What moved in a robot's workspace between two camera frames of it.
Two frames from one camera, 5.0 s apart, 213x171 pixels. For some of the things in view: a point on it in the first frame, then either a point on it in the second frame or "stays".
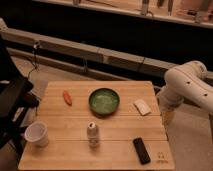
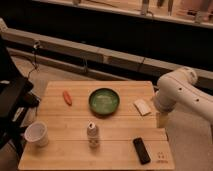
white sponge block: x=142 y=107 stays
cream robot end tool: x=167 y=117 to x=162 y=119
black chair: x=16 y=98 stays
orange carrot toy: x=67 y=97 stays
